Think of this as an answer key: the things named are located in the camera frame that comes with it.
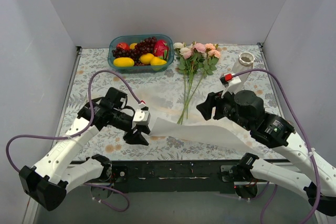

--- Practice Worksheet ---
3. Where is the dark red grape bunch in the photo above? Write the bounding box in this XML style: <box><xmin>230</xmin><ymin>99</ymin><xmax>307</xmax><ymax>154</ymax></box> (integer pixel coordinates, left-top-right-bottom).
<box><xmin>112</xmin><ymin>37</ymin><xmax>157</xmax><ymax>66</ymax></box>

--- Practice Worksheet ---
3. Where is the pink rose stem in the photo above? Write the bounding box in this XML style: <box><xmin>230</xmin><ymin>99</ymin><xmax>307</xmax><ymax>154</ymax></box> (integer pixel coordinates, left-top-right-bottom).
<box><xmin>185</xmin><ymin>41</ymin><xmax>205</xmax><ymax>118</ymax></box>

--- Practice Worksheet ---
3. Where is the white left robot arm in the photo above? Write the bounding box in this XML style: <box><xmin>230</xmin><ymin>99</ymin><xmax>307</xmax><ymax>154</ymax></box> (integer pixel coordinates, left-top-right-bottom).
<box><xmin>19</xmin><ymin>88</ymin><xmax>151</xmax><ymax>211</ymax></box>

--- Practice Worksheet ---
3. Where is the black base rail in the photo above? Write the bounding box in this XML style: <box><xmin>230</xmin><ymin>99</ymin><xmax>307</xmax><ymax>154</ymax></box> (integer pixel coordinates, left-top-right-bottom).
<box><xmin>81</xmin><ymin>159</ymin><xmax>260</xmax><ymax>193</ymax></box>

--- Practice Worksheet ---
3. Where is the orange fruit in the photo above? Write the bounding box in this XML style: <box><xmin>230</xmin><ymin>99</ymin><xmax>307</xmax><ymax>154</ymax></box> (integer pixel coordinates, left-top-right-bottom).
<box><xmin>129</xmin><ymin>43</ymin><xmax>138</xmax><ymax>50</ymax></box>

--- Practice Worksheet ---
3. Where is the yellow mango left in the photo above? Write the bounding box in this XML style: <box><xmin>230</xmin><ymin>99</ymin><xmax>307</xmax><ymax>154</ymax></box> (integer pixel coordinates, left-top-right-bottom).
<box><xmin>113</xmin><ymin>57</ymin><xmax>134</xmax><ymax>67</ymax></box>

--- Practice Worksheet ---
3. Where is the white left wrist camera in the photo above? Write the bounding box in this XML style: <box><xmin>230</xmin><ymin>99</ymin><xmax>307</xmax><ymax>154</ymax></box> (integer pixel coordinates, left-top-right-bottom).
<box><xmin>132</xmin><ymin>100</ymin><xmax>151</xmax><ymax>126</ymax></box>

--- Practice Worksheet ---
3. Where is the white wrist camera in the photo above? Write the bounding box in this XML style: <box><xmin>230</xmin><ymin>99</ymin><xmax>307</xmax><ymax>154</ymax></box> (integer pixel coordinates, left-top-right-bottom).
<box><xmin>132</xmin><ymin>100</ymin><xmax>151</xmax><ymax>126</ymax></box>
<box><xmin>220</xmin><ymin>73</ymin><xmax>241</xmax><ymax>98</ymax></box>

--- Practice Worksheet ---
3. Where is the white ribbed vase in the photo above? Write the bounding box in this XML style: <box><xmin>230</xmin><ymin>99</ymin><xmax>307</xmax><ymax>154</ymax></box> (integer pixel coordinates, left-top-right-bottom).
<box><xmin>232</xmin><ymin>52</ymin><xmax>255</xmax><ymax>93</ymax></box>

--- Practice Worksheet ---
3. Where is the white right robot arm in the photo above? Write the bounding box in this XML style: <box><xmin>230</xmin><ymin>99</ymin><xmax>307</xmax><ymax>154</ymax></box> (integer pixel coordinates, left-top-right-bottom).
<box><xmin>196</xmin><ymin>90</ymin><xmax>335</xmax><ymax>217</ymax></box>

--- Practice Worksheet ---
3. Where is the white wrapping paper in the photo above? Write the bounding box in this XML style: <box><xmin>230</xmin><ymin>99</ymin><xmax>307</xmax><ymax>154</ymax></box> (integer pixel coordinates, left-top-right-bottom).
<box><xmin>150</xmin><ymin>84</ymin><xmax>254</xmax><ymax>154</ymax></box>

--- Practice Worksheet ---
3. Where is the yellow mango right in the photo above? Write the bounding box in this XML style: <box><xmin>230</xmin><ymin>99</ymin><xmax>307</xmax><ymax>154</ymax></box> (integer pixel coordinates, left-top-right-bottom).
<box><xmin>150</xmin><ymin>57</ymin><xmax>167</xmax><ymax>66</ymax></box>

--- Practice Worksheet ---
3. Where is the yellow mango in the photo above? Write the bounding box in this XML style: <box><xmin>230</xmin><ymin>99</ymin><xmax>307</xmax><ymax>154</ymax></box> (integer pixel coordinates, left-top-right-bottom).
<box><xmin>113</xmin><ymin>57</ymin><xmax>134</xmax><ymax>67</ymax></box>
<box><xmin>150</xmin><ymin>57</ymin><xmax>167</xmax><ymax>66</ymax></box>

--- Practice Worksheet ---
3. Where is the yellow lemon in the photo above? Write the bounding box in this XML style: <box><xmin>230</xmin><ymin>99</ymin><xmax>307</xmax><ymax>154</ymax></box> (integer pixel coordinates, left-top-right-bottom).
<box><xmin>139</xmin><ymin>53</ymin><xmax>154</xmax><ymax>65</ymax></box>

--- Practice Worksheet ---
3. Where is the white rose stem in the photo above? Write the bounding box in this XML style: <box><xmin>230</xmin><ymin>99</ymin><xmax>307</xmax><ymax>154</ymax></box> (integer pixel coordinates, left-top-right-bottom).
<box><xmin>176</xmin><ymin>47</ymin><xmax>194</xmax><ymax>125</ymax></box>

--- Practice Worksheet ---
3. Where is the peach rose stem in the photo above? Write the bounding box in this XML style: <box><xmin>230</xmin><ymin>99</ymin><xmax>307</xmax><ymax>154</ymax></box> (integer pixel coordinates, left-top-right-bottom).
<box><xmin>180</xmin><ymin>43</ymin><xmax>222</xmax><ymax>125</ymax></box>

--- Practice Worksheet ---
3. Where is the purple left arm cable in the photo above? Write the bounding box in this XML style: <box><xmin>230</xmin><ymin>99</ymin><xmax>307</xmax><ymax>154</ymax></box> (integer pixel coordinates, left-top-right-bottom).
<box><xmin>5</xmin><ymin>70</ymin><xmax>145</xmax><ymax>212</ymax></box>

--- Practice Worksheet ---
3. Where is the teal plastic fruit basket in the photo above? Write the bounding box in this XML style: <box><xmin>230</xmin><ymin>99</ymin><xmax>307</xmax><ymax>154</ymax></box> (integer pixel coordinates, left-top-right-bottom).
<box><xmin>108</xmin><ymin>34</ymin><xmax>174</xmax><ymax>73</ymax></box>

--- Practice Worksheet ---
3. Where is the red dragon fruit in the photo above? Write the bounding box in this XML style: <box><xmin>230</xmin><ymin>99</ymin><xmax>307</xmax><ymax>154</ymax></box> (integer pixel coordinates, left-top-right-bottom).
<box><xmin>153</xmin><ymin>39</ymin><xmax>169</xmax><ymax>60</ymax></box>

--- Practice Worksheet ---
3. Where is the floral tablecloth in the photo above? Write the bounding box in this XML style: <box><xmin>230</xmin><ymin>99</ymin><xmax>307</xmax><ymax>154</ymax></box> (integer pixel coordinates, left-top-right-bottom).
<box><xmin>59</xmin><ymin>45</ymin><xmax>282</xmax><ymax>161</ymax></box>

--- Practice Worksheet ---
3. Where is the red apple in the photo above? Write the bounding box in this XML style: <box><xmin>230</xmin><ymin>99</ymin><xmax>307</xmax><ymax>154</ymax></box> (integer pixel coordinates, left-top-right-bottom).
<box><xmin>116</xmin><ymin>42</ymin><xmax>130</xmax><ymax>50</ymax></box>

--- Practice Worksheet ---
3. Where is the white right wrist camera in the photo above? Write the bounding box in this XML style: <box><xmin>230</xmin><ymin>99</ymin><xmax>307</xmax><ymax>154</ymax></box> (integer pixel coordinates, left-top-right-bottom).
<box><xmin>220</xmin><ymin>73</ymin><xmax>241</xmax><ymax>98</ymax></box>

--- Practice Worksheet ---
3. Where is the cream rose stem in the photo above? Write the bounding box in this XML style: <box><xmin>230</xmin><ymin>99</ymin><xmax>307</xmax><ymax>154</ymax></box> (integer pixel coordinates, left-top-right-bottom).
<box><xmin>173</xmin><ymin>42</ymin><xmax>185</xmax><ymax>57</ymax></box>

